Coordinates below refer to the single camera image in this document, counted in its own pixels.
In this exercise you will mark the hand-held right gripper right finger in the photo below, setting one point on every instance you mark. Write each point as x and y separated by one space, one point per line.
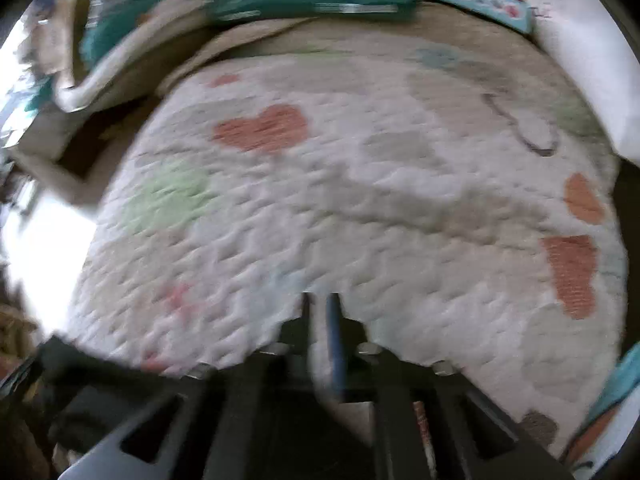
334 345

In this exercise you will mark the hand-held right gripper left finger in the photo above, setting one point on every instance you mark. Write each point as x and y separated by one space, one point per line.
305 320

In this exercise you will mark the teal printed cloth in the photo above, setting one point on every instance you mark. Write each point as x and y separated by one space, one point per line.
612 400

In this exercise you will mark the beige cloth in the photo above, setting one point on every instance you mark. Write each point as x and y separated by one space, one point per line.
240 42

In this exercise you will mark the teal and white package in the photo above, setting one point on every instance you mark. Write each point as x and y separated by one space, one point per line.
125 30

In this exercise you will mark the pink and teal box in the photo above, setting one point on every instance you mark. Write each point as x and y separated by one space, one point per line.
475 0

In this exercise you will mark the white printed cloth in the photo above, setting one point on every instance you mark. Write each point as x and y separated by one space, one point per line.
585 60

